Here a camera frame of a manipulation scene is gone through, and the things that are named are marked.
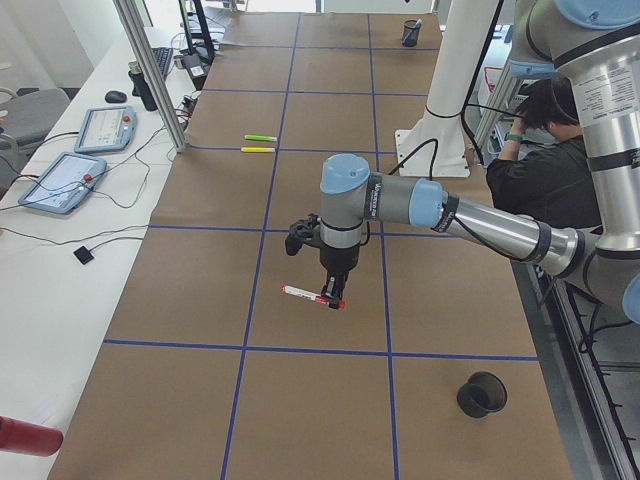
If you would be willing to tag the black water bottle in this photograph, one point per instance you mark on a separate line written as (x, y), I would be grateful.
(141, 87)

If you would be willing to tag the red fire extinguisher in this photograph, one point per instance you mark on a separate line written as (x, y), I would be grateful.
(28, 438)

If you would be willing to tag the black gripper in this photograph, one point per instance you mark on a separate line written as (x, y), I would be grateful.
(339, 258)

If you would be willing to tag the black computer mouse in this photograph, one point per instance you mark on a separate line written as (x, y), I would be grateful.
(115, 97)

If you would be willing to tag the red white marker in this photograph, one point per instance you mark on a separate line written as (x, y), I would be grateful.
(311, 296)

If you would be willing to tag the white central pedestal column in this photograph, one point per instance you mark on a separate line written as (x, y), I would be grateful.
(435, 146)

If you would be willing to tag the black keyboard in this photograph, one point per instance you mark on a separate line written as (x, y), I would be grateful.
(164, 58)

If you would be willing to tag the near teach pendant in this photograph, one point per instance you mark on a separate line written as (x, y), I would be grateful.
(65, 184)

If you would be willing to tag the left black mesh pen cup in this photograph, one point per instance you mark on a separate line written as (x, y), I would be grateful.
(482, 394)

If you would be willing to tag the green highlighter pen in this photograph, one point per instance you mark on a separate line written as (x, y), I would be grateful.
(260, 138)

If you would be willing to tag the teach pendant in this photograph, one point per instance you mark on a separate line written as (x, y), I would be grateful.
(106, 130)
(65, 184)

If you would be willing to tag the right black mesh pen cup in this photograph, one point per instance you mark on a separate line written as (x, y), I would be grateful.
(410, 35)

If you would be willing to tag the seated person in black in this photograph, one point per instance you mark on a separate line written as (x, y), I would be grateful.
(554, 184)

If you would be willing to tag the small black sensor box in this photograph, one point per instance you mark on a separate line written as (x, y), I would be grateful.
(83, 255)

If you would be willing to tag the black mesh pen cup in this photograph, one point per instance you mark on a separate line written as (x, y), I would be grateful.
(410, 35)
(482, 394)

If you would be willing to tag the aluminium frame post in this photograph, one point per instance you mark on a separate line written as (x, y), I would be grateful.
(133, 25)

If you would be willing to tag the yellow highlighter pen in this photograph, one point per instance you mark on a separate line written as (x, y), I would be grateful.
(252, 149)

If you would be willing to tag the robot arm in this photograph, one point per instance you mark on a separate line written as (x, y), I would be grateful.
(594, 44)

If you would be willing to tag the far teach pendant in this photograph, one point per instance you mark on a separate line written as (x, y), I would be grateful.
(106, 130)

